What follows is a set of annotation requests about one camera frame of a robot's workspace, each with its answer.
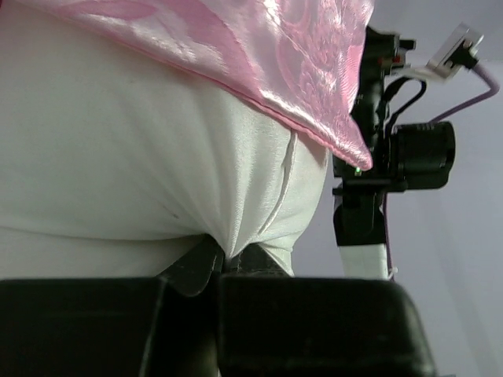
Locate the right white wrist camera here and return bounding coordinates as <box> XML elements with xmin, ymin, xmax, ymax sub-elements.
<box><xmin>402</xmin><ymin>23</ymin><xmax>484</xmax><ymax>82</ymax></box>

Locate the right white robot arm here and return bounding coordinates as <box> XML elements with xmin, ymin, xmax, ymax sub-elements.
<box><xmin>332</xmin><ymin>27</ymin><xmax>456</xmax><ymax>280</ymax></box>

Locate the pink pillowcase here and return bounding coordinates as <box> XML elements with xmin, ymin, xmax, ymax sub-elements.
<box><xmin>31</xmin><ymin>0</ymin><xmax>374</xmax><ymax>171</ymax></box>

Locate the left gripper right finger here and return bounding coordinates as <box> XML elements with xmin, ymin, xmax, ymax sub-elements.
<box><xmin>219</xmin><ymin>245</ymin><xmax>436</xmax><ymax>376</ymax></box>

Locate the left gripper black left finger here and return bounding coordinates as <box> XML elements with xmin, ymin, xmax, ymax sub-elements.
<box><xmin>1</xmin><ymin>239</ymin><xmax>224</xmax><ymax>376</ymax></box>

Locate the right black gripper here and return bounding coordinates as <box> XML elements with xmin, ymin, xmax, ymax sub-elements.
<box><xmin>333</xmin><ymin>27</ymin><xmax>456</xmax><ymax>196</ymax></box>

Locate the white pillow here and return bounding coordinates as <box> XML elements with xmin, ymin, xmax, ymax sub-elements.
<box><xmin>1</xmin><ymin>1</ymin><xmax>329</xmax><ymax>279</ymax></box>

